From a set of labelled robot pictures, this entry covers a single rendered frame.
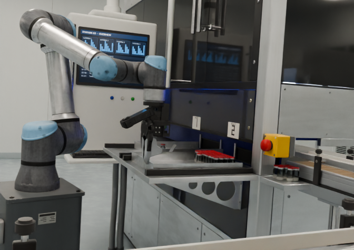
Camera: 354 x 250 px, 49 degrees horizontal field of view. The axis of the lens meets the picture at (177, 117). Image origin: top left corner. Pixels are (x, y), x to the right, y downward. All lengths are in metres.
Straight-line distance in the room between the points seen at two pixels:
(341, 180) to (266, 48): 0.50
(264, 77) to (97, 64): 0.57
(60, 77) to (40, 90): 5.17
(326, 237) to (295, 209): 0.96
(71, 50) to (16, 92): 5.39
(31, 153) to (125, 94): 0.93
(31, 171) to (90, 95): 0.86
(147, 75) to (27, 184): 0.54
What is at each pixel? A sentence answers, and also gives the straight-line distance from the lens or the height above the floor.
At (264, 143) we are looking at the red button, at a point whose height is 1.00.
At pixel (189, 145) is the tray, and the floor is 0.89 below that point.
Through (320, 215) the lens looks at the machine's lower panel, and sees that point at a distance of 1.62.
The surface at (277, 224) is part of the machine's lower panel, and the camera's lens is 1.50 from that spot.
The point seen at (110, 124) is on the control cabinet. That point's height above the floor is 0.96.
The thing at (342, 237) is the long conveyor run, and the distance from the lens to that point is 0.60.
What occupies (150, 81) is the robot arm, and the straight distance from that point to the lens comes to 1.29.
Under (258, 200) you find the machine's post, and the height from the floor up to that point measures 0.79.
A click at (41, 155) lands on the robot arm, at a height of 0.91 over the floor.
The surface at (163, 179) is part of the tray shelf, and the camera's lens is 1.25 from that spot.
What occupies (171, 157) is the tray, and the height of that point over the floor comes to 0.89.
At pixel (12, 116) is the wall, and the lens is 6.71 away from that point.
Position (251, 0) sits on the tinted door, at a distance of 1.55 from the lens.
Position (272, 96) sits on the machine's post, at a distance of 1.40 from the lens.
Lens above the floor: 1.14
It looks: 3 degrees down
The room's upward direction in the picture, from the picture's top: 3 degrees clockwise
